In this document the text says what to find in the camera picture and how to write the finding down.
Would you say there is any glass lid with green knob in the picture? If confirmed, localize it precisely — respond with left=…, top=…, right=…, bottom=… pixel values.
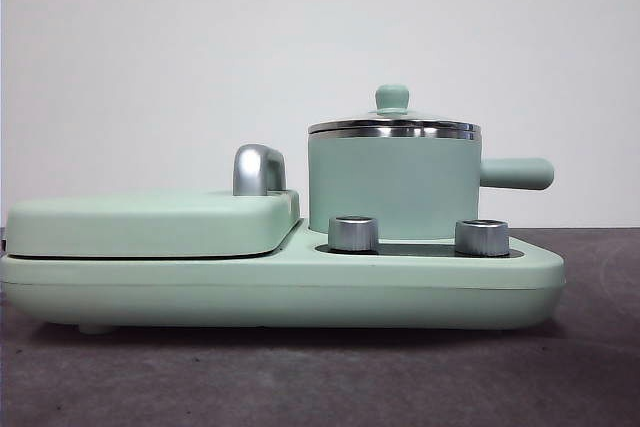
left=306, top=84, right=483, bottom=143

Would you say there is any silver control knob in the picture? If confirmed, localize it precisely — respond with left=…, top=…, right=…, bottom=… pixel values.
left=453, top=219, right=512, bottom=256
left=327, top=215, right=380, bottom=253

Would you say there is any mint green breakfast machine base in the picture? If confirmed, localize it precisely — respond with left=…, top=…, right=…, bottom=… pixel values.
left=0, top=219, right=567, bottom=336

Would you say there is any mint green griddle cover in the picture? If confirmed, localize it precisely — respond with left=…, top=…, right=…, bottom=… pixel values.
left=4, top=188, right=302, bottom=258

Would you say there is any mint green pot with handle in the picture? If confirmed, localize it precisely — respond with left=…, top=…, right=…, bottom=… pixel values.
left=305, top=129, right=555, bottom=241

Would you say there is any silver griddle cover handle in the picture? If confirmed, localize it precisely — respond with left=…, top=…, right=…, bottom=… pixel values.
left=232, top=144, right=288, bottom=197

